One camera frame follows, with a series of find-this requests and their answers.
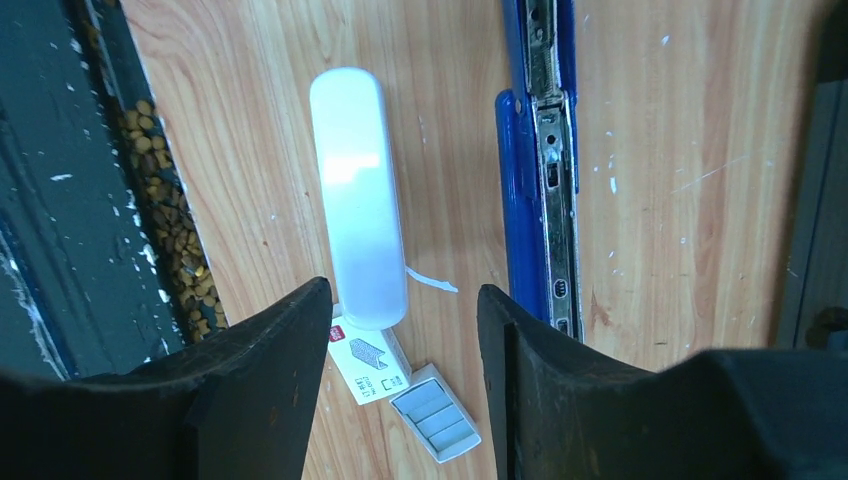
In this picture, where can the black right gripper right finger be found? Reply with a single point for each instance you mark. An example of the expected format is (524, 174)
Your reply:
(559, 409)

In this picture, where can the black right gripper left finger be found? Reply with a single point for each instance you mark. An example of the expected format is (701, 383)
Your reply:
(239, 405)

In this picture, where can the white stapler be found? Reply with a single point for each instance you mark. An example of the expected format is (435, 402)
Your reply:
(359, 196)

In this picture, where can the blue stapler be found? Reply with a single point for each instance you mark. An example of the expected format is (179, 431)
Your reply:
(537, 137)

